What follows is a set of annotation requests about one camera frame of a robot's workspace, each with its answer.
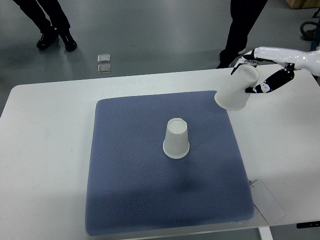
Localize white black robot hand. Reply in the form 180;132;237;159
230;46;300;94

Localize white paper cup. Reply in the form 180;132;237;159
162;118;190;160
214;64;260;111

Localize right person dark trousers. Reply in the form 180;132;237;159
217;0;267;69

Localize person dark trousers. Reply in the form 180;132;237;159
14;0;77;52
217;0;267;69

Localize white paper tag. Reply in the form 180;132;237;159
250;180;286;224

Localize black table control panel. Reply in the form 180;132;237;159
296;221;320;229

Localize white table leg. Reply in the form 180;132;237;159
258;226;273;240

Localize lower metal floor plate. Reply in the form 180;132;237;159
97;64;111;74

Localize metal floor plate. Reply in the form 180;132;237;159
97;64;111;74
97;53;111;63

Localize upper metal floor plate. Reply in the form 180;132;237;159
97;53;111;63

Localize blue mesh cushion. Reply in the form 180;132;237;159
85;91;255;236

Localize left person dark trousers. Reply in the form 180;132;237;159
14;0;77;52

